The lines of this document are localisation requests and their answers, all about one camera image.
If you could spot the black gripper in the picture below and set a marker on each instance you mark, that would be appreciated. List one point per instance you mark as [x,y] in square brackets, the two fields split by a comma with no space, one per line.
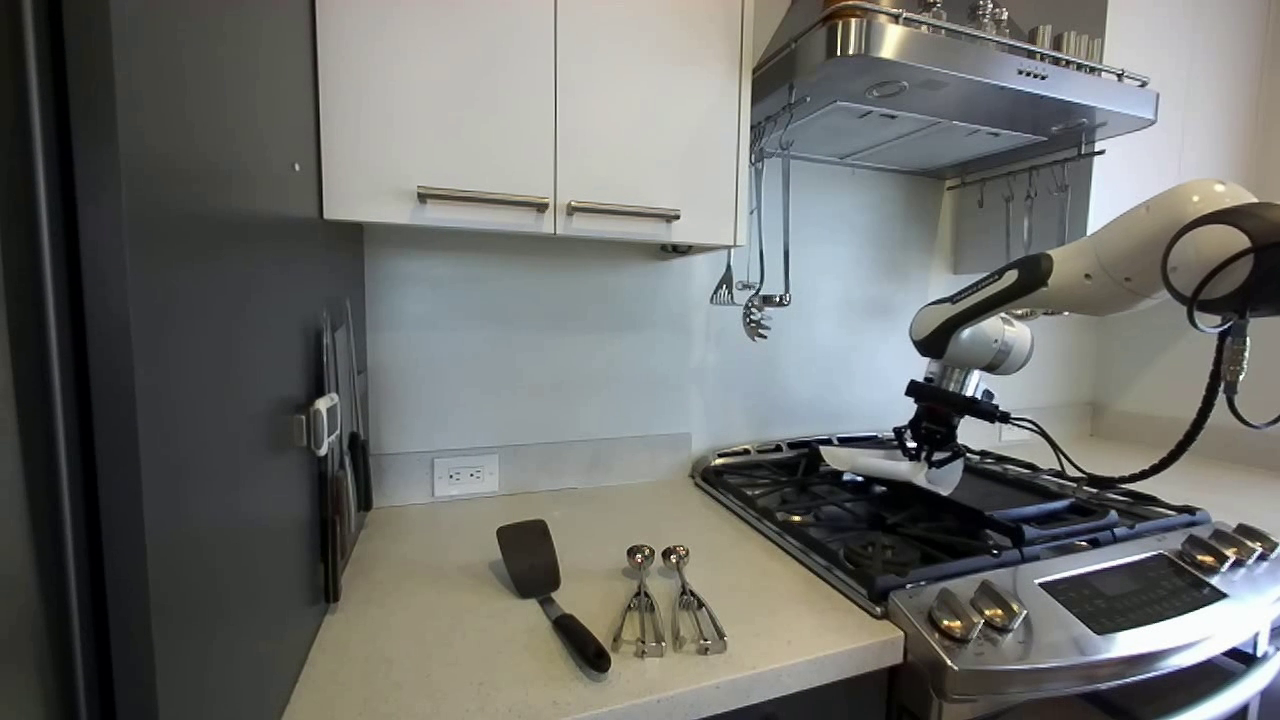
[936,413]

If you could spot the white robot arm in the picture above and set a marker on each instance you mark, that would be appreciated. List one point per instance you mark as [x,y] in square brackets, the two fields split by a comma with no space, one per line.
[1210,244]

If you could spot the black baking sheet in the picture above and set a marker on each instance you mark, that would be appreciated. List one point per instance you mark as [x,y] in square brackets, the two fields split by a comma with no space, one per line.
[979,492]

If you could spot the stainless steel gas range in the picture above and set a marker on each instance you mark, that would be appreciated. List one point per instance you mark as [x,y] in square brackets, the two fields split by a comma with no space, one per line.
[895,558]

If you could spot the silver stove knob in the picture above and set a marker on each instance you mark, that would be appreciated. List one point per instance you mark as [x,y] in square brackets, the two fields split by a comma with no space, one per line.
[1234,544]
[952,616]
[1207,558]
[1256,538]
[996,608]

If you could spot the silver stove knob far left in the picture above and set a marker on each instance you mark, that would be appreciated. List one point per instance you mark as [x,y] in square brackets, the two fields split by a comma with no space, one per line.
[952,616]

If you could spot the hanging metal utensils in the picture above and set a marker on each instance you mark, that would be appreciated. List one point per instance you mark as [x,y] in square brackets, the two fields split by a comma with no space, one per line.
[758,272]

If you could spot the black oven control panel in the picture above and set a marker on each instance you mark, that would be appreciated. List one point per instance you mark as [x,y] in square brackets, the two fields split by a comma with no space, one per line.
[1134,593]

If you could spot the right metal scoop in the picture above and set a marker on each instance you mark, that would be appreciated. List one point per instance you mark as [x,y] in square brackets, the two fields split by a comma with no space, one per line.
[695,623]

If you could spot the metal scoop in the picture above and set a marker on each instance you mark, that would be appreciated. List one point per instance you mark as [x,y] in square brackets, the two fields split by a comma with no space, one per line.
[639,627]
[695,623]

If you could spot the left metal scoop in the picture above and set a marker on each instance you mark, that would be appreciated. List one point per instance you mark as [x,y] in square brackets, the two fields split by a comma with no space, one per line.
[639,627]

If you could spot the stainless range hood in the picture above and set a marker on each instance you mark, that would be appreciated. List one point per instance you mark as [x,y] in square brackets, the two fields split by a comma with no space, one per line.
[932,84]

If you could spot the black spatula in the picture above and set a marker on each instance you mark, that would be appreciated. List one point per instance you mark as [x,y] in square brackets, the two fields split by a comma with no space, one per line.
[535,575]

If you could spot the white upper cabinet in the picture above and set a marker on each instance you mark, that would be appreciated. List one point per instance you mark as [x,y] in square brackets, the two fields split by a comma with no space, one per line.
[554,119]

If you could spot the magnetic knife rack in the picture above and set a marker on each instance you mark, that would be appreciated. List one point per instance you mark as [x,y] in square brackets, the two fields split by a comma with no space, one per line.
[329,433]

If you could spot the white wall outlet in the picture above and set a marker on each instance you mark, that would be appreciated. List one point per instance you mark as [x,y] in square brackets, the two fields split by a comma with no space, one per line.
[464,477]

